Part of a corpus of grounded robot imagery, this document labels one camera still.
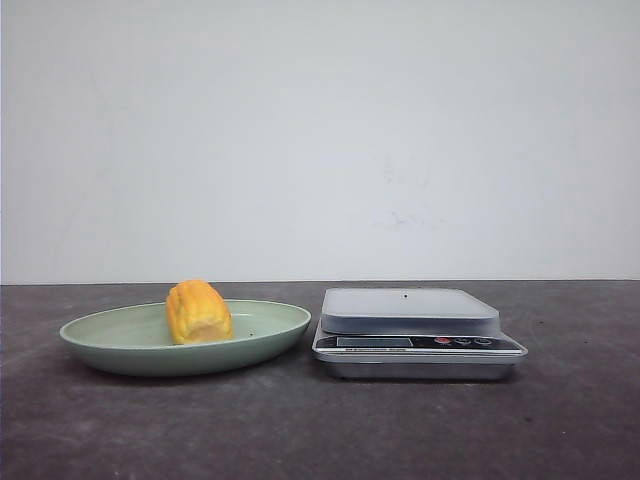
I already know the yellow corn cob piece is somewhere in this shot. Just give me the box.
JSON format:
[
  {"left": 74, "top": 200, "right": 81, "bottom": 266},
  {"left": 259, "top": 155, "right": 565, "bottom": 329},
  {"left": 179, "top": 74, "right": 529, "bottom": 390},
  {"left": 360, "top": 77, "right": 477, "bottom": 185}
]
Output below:
[{"left": 165, "top": 280, "right": 234, "bottom": 345}]

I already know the silver digital kitchen scale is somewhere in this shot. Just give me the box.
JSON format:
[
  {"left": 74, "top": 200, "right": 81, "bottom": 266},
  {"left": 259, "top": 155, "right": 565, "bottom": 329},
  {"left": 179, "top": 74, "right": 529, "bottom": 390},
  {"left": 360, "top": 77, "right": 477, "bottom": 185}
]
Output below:
[{"left": 312, "top": 288, "right": 528, "bottom": 381}]

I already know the light green oval plate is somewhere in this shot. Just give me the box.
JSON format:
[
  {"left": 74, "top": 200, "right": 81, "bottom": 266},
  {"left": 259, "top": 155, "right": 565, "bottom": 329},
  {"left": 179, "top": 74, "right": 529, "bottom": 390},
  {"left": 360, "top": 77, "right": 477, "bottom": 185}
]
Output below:
[{"left": 59, "top": 299, "right": 311, "bottom": 377}]

